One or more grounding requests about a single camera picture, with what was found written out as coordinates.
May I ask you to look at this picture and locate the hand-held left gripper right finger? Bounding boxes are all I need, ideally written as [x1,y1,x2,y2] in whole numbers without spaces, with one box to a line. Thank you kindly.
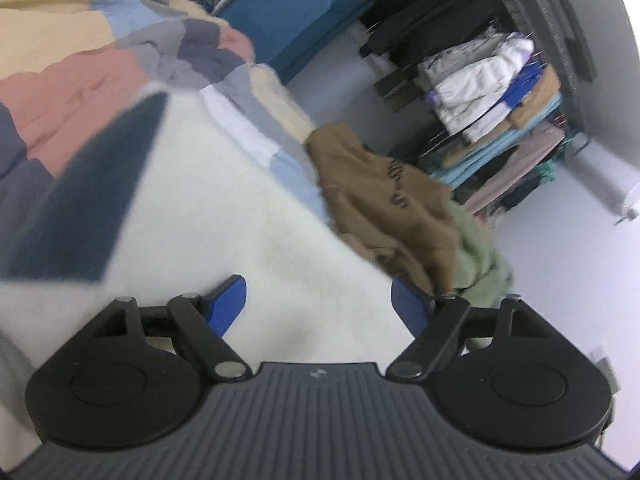
[385,280,557,382]

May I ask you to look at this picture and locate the black hanging jacket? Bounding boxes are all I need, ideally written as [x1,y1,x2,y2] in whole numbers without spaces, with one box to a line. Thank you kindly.
[358,0,507,69]

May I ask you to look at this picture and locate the patchwork quilt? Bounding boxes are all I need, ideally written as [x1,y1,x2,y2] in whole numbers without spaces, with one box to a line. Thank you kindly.
[0,0,332,221]

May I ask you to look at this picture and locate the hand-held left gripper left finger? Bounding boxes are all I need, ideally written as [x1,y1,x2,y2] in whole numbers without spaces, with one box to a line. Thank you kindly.
[82,275,252,382]

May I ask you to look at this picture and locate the grey wall outlet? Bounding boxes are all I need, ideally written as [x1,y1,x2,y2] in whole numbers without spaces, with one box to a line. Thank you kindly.
[590,347,624,397]

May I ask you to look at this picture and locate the tan coat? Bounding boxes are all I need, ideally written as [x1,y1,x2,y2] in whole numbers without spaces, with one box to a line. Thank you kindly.
[507,64,562,130]

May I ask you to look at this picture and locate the white air conditioner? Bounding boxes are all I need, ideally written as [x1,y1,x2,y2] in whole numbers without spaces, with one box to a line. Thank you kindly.
[565,150,640,227]

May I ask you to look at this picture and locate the white puffer jacket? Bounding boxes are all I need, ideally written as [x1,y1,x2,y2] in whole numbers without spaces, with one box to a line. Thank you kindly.
[416,32,537,145]

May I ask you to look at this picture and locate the blue and white jacket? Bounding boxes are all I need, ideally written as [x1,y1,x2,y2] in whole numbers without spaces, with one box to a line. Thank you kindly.
[500,61,547,107]

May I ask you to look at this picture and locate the light blue hanging cloth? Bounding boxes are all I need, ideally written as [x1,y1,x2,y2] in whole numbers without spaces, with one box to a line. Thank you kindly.
[429,94,565,187]

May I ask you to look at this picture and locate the white fleece sweater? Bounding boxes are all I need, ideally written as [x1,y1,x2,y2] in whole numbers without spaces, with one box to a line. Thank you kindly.
[0,85,427,467]

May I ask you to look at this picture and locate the metal clothes rack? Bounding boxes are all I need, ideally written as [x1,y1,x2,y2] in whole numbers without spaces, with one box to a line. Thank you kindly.
[470,0,599,137]

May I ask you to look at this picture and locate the pink pants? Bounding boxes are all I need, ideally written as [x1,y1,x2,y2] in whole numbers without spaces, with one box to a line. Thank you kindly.
[464,124,567,214]

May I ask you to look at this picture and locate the green fleece blanket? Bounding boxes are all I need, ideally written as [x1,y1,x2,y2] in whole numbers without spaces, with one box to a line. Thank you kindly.
[440,199,516,352]

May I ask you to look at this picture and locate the brown hoodie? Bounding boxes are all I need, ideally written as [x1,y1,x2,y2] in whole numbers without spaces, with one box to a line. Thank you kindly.
[305,122,462,297]

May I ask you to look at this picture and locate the green clothes hangers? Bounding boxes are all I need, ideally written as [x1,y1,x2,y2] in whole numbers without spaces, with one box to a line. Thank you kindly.
[536,156,560,185]

